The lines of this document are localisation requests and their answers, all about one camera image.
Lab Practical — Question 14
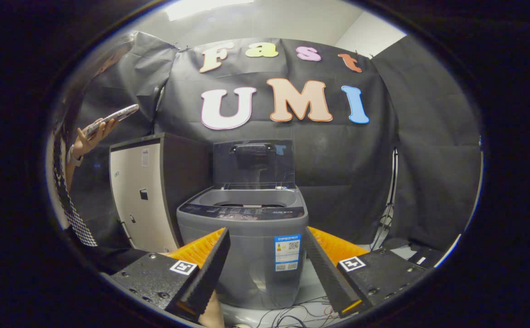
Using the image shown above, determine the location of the grey washing machine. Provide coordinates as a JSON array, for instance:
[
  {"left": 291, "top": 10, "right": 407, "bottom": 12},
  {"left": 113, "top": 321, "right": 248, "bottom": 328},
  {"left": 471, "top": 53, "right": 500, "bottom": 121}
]
[{"left": 176, "top": 186, "right": 310, "bottom": 310}]

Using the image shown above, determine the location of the black light stand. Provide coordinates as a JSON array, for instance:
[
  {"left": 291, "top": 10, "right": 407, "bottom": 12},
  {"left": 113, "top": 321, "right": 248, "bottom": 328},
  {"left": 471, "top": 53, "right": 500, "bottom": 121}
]
[{"left": 370, "top": 148, "right": 398, "bottom": 249}]

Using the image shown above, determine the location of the black box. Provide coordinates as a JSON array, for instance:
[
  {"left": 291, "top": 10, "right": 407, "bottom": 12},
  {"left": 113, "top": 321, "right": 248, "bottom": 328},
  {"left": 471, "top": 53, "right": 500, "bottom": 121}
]
[{"left": 406, "top": 246, "right": 443, "bottom": 269}]

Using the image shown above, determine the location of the tangle of floor cables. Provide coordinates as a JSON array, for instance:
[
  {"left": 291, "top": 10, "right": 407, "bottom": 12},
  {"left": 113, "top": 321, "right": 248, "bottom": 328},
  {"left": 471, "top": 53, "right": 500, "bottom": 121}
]
[{"left": 237, "top": 296, "right": 343, "bottom": 328}]

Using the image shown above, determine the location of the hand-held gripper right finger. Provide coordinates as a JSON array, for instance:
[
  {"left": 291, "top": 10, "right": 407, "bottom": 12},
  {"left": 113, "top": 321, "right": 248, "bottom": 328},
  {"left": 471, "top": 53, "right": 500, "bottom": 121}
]
[{"left": 304, "top": 226, "right": 429, "bottom": 318}]

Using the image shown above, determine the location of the ceiling light panel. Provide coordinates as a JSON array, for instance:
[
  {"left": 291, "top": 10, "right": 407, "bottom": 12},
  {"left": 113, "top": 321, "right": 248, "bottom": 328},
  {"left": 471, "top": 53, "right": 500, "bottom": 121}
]
[{"left": 165, "top": 0, "right": 256, "bottom": 21}]

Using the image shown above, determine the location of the person's leg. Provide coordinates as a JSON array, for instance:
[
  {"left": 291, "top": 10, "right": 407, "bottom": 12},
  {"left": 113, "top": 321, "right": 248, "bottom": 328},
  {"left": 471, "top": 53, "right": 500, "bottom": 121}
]
[{"left": 199, "top": 294, "right": 225, "bottom": 328}]

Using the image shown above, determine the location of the white wristband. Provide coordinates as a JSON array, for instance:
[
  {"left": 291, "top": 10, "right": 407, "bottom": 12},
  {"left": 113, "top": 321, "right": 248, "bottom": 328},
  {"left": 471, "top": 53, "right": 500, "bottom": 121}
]
[{"left": 67, "top": 145, "right": 84, "bottom": 167}]

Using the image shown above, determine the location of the black backdrop cloth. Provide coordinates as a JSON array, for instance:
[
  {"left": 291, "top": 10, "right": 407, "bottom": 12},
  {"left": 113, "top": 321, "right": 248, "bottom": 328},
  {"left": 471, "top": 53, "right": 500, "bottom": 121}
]
[{"left": 64, "top": 30, "right": 483, "bottom": 251}]

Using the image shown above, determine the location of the dark washing machine lid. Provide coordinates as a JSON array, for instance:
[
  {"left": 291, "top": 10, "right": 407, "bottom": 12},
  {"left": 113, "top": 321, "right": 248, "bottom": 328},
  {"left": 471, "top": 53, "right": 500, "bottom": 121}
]
[{"left": 212, "top": 139, "right": 295, "bottom": 190}]

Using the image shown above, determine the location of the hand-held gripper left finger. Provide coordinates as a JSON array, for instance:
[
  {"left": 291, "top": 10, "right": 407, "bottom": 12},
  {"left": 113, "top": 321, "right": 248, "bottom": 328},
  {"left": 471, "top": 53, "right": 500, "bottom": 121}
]
[{"left": 110, "top": 228, "right": 232, "bottom": 322}]

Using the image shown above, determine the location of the person's checkered clothing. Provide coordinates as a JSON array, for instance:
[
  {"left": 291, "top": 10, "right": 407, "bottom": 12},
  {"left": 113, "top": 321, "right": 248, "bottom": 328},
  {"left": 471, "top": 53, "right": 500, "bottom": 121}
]
[{"left": 51, "top": 132, "right": 98, "bottom": 247}]

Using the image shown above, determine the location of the white and dark cabinet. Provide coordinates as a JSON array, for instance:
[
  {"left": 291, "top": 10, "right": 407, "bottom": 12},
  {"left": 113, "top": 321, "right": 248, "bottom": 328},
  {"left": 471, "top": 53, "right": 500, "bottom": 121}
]
[{"left": 109, "top": 132, "right": 211, "bottom": 253}]

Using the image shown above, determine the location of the silver smartphone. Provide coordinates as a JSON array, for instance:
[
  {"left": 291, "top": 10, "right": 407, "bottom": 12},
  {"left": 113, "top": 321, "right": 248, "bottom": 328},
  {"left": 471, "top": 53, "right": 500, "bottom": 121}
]
[{"left": 85, "top": 104, "right": 140, "bottom": 137}]

